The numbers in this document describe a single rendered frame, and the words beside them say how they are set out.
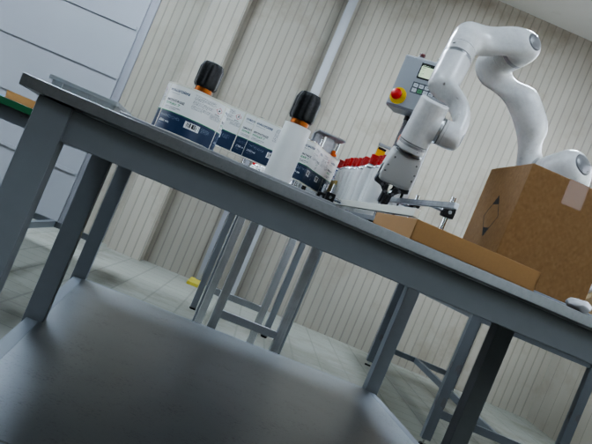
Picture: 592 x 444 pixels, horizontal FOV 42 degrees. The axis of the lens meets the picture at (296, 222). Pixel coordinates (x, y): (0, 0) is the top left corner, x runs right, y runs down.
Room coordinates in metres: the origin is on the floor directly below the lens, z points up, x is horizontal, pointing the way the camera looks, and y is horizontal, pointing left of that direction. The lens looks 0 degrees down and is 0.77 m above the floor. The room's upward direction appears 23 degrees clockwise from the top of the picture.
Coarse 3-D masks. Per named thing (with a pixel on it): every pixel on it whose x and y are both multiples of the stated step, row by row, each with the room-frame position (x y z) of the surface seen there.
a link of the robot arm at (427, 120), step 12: (420, 108) 2.08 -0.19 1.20; (432, 108) 2.07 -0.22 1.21; (444, 108) 2.07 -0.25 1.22; (420, 120) 2.09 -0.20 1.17; (432, 120) 2.08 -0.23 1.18; (444, 120) 2.09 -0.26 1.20; (408, 132) 2.11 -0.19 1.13; (420, 132) 2.09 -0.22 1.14; (432, 132) 2.09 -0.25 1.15; (420, 144) 2.11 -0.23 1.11
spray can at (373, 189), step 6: (384, 156) 2.37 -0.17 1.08; (378, 168) 2.36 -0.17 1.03; (372, 174) 2.38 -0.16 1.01; (372, 180) 2.37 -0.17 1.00; (372, 186) 2.36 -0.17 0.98; (378, 186) 2.36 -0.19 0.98; (366, 192) 2.37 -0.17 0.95; (372, 192) 2.36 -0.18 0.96; (378, 192) 2.36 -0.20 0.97; (366, 198) 2.36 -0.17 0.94; (372, 198) 2.36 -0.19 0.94; (360, 210) 2.36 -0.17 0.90; (366, 210) 2.36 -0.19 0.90
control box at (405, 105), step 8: (408, 56) 2.66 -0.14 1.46; (416, 56) 2.65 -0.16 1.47; (408, 64) 2.65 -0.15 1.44; (416, 64) 2.64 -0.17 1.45; (432, 64) 2.62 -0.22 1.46; (400, 72) 2.66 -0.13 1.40; (408, 72) 2.65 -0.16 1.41; (416, 72) 2.63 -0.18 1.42; (400, 80) 2.65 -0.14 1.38; (408, 80) 2.64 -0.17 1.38; (416, 80) 2.63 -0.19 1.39; (424, 80) 2.62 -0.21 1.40; (392, 88) 2.67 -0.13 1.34; (400, 88) 2.65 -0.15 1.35; (408, 88) 2.64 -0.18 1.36; (408, 96) 2.63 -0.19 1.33; (416, 96) 2.62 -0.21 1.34; (392, 104) 2.66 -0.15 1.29; (400, 104) 2.64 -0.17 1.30; (408, 104) 2.63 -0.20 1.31; (416, 104) 2.61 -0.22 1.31; (400, 112) 2.70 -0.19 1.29; (408, 112) 2.64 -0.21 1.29
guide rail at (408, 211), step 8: (344, 200) 2.48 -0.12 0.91; (360, 208) 2.25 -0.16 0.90; (368, 208) 2.14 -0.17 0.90; (376, 208) 2.06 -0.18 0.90; (384, 208) 1.98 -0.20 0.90; (392, 208) 1.91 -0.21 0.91; (400, 208) 1.84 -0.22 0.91; (408, 208) 1.78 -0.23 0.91; (416, 208) 1.73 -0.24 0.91; (408, 216) 1.78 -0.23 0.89; (416, 216) 1.73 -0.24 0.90
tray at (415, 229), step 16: (384, 224) 1.60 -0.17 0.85; (400, 224) 1.49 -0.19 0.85; (416, 224) 1.40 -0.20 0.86; (416, 240) 1.40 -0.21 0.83; (432, 240) 1.40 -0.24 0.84; (448, 240) 1.41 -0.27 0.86; (464, 240) 1.41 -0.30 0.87; (464, 256) 1.41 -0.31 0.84; (480, 256) 1.42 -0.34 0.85; (496, 256) 1.42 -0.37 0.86; (496, 272) 1.42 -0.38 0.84; (512, 272) 1.43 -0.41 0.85; (528, 272) 1.43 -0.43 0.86; (528, 288) 1.43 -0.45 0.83
